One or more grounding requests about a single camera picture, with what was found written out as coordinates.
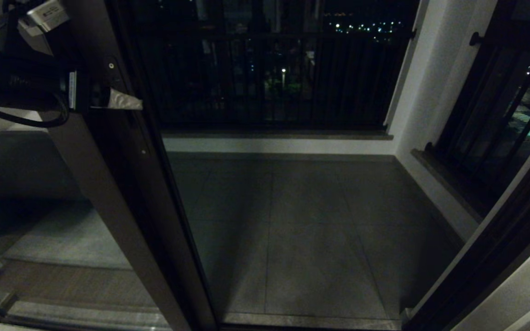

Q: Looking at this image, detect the brown framed fixed glass panel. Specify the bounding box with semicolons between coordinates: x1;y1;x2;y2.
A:
0;0;192;331

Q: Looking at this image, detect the door floor track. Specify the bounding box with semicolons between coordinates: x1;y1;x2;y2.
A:
219;313;401;331

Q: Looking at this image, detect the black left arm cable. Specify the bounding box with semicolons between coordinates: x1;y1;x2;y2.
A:
0;92;70;129

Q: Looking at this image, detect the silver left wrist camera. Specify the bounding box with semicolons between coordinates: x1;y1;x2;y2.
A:
18;0;70;34

